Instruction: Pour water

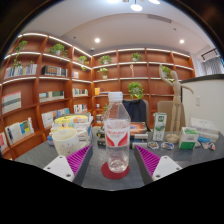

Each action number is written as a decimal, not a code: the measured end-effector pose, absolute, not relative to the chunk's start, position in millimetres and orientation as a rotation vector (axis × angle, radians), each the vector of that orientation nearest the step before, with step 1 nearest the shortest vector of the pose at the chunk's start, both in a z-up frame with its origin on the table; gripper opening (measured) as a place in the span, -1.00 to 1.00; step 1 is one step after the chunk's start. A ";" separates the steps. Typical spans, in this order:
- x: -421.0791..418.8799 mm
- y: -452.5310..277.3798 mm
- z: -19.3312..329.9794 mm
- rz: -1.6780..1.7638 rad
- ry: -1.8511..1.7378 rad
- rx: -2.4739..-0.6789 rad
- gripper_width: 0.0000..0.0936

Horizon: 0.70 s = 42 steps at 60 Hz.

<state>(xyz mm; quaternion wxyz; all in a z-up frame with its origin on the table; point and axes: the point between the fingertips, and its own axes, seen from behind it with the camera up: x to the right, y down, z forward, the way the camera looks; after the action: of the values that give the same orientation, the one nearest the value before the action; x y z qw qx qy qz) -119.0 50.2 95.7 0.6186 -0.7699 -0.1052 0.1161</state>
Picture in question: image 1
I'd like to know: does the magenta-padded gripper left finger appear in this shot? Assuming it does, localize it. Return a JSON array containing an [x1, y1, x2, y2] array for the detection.
[[43, 143, 95, 187]]

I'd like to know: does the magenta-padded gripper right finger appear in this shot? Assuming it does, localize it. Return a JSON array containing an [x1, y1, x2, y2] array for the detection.
[[133, 144, 183, 187]]

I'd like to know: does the clear plastic water bottle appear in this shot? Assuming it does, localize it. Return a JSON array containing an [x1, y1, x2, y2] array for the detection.
[[103, 91, 132, 174]]

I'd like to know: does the small green white box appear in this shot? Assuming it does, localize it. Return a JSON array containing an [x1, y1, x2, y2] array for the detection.
[[178, 126, 200, 150]]

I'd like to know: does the tall green white carton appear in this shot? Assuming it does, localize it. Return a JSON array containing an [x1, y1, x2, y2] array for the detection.
[[152, 112, 168, 142]]

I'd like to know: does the flat round red coaster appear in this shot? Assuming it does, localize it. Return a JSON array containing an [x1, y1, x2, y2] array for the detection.
[[100, 161, 131, 180]]

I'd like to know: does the chair with dark jacket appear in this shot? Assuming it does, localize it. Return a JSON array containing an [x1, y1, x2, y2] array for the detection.
[[121, 98, 150, 124]]

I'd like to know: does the wooden artist mannequin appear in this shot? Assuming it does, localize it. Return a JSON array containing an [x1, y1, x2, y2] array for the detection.
[[158, 63, 195, 144]]

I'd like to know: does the wooden bookshelf unit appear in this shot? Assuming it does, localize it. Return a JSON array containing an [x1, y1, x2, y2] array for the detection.
[[0, 32, 196, 158]]

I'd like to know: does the grey curtain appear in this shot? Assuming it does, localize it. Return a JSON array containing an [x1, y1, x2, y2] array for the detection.
[[203, 56, 224, 76]]

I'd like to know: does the ceiling air vent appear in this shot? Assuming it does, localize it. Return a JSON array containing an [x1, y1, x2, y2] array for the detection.
[[147, 13, 173, 24]]

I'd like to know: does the branched ceiling lamp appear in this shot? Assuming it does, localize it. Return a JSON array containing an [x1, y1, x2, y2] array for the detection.
[[106, 0, 162, 12]]

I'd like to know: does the black ceiling track rail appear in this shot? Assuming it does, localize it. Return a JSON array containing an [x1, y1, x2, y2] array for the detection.
[[200, 48, 220, 61]]

